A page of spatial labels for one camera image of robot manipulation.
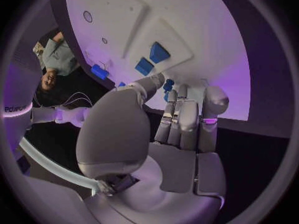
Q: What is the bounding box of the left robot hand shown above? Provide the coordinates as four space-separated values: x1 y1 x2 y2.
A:
75 72 230 224

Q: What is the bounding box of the blue gear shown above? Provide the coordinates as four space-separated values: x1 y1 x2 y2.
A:
162 79 176 102

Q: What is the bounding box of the white task board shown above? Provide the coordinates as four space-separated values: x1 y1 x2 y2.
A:
65 0 253 122

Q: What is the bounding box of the thick blue cylinder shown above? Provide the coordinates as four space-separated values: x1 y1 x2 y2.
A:
90 64 111 80

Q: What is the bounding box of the blue block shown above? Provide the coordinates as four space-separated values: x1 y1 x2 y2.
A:
148 41 171 64
135 57 155 77

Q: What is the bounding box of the person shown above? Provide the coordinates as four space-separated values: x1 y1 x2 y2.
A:
32 29 82 105

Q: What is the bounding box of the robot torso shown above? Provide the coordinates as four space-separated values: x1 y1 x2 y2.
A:
2 59 34 119

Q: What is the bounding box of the white cable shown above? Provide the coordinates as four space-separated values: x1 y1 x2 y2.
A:
62 92 95 108

